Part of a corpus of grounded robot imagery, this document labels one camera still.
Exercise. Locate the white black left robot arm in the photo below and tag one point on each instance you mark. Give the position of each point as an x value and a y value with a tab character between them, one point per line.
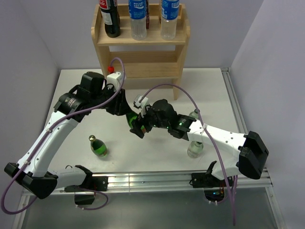
95	91

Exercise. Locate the green glass bottle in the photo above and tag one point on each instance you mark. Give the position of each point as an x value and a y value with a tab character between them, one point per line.
98	147

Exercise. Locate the clear glass bottle front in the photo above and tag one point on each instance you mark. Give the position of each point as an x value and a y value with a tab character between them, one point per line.
195	149

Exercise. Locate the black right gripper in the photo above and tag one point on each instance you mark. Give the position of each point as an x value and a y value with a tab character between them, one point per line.
138	131

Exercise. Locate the Pocari Sweat bottle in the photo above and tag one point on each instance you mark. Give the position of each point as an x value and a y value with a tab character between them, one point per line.
169	15
137	13

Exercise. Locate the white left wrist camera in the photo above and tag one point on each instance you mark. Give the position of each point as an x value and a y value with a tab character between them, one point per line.
115	78

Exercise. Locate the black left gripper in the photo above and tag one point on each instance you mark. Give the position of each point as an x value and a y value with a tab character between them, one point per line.
121	106

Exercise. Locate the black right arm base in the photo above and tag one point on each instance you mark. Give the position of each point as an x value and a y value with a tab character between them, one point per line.
202	180

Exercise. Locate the clear glass bottle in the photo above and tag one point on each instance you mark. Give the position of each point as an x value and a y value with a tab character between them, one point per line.
195	149
194	114

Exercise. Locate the clear glass bottle rear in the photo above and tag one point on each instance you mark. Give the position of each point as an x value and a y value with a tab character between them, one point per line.
194	114

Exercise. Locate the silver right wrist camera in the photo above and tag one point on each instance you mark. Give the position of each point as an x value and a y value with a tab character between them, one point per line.
140	102

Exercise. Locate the wooden two-tier shelf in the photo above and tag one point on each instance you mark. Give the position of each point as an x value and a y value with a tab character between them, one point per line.
151	58

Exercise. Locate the aluminium frame rail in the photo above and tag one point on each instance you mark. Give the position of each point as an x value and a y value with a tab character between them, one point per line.
157	162

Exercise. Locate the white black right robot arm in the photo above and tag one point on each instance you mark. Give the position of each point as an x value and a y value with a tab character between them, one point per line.
248	151

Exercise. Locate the blue grape juice carton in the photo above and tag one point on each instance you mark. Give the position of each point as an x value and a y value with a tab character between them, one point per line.
147	15

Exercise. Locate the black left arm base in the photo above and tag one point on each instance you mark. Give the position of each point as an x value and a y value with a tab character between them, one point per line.
86	195

